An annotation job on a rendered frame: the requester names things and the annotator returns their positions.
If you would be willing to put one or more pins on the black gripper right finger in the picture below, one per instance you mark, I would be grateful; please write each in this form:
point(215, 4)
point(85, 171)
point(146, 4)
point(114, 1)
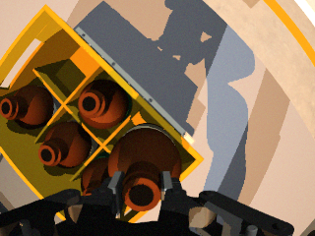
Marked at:
point(179, 211)

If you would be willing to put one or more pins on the yellow crate with dividers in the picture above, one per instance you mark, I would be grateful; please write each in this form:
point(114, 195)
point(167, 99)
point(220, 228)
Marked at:
point(65, 65)

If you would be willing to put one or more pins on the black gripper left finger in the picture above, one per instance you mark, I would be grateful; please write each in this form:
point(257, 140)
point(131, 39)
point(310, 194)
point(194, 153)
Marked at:
point(84, 215)

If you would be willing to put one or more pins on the grey square tray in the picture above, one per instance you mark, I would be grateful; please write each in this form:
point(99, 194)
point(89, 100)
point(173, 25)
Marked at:
point(14, 192)

